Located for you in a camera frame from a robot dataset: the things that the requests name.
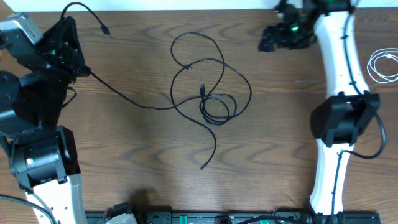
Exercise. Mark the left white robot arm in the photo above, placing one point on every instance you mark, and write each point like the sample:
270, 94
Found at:
42, 154

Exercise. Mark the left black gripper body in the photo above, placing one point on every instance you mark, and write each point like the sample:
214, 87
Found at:
73, 61

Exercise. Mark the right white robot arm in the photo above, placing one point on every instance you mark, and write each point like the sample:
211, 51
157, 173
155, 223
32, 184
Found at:
349, 107

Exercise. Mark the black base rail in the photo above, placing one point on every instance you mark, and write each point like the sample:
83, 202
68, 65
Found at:
282, 217

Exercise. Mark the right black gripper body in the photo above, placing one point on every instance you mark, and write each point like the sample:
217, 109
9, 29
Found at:
295, 36

